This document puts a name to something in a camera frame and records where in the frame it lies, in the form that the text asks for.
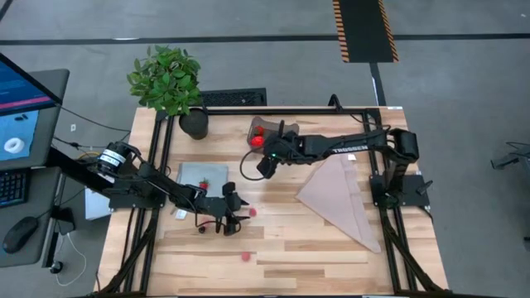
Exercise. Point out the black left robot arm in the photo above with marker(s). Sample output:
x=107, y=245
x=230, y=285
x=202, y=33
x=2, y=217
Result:
x=165, y=188

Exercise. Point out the black aluminium table frame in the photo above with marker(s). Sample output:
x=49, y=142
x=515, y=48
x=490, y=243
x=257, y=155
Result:
x=269, y=111

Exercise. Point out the red bell pepper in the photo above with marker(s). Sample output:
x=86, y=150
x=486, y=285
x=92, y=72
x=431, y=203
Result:
x=256, y=141

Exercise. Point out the black computer mouse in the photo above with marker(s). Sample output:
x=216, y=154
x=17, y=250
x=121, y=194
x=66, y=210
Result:
x=20, y=234

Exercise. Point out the grey cloth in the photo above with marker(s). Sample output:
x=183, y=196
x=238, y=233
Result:
x=207, y=169

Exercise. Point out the clear grey plastic tupperware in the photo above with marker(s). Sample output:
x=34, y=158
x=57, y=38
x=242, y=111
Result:
x=265, y=123

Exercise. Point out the small black round object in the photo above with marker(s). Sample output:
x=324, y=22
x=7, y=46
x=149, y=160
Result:
x=56, y=267

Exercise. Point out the pink cloth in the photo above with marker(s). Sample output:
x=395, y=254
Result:
x=339, y=207

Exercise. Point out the grey desk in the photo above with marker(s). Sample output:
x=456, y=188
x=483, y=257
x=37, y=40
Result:
x=39, y=194

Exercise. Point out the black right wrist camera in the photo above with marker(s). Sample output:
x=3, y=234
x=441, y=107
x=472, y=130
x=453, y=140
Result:
x=267, y=167

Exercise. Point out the red strawberry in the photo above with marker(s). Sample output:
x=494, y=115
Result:
x=258, y=130
x=203, y=183

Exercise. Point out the pale pink fruit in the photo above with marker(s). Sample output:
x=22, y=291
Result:
x=246, y=257
x=252, y=212

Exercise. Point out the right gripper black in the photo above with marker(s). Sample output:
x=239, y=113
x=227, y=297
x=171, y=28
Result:
x=283, y=147

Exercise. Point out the green potted plant black pot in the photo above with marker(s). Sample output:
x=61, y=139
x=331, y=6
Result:
x=165, y=78

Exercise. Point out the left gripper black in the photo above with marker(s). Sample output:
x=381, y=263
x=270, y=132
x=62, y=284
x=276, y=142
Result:
x=223, y=207

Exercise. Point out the computer monitor blue screen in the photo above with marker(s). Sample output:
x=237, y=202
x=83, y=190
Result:
x=16, y=91

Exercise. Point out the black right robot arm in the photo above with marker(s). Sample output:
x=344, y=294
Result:
x=352, y=145

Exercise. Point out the white box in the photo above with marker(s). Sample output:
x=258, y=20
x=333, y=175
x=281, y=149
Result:
x=95, y=207

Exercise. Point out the black keyboard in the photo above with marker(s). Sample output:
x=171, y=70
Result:
x=12, y=188
x=234, y=98

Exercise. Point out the black power adapter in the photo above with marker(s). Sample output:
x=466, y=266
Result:
x=62, y=219

